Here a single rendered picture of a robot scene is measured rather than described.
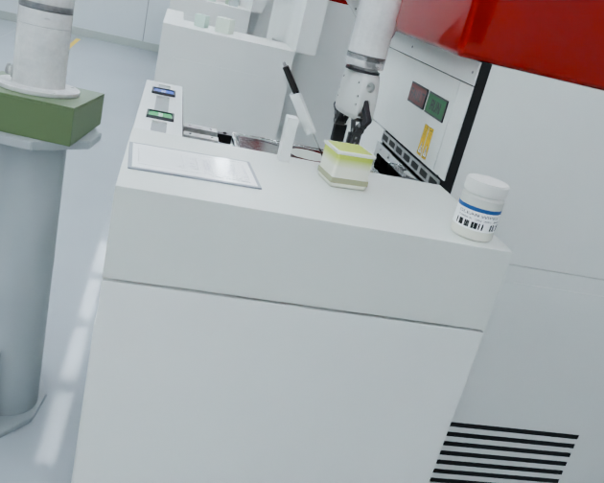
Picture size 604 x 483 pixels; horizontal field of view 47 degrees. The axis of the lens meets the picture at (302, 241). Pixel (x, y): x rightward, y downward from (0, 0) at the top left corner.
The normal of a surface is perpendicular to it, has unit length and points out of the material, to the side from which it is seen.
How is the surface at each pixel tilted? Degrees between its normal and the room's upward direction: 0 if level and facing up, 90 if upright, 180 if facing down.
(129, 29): 90
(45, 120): 90
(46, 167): 90
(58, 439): 0
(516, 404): 90
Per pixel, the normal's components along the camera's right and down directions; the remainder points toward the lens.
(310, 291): 0.15, 0.38
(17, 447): 0.23, -0.91
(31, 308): 0.65, 0.40
